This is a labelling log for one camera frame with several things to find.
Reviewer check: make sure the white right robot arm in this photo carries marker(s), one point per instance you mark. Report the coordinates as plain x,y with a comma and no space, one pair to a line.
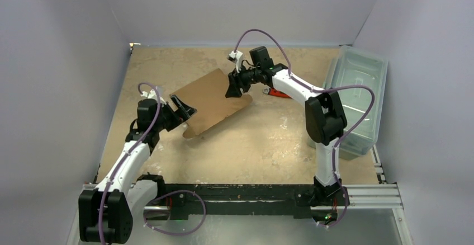
324,115

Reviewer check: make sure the red handled adjustable wrench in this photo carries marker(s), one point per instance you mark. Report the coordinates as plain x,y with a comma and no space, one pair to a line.
275,93

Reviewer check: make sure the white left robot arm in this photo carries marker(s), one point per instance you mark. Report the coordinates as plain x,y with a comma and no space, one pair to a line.
105,212

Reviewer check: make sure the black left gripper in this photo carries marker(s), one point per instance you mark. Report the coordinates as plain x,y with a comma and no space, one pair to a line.
184,112

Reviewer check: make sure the brown cardboard box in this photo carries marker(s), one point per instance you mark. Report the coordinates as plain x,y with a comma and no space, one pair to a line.
207,96

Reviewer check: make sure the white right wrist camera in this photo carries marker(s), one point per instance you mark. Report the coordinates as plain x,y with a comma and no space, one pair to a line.
237,58

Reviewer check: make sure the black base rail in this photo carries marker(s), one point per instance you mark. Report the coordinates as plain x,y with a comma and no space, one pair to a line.
185,199

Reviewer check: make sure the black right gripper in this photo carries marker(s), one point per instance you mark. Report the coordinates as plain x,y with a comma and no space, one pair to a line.
238,83

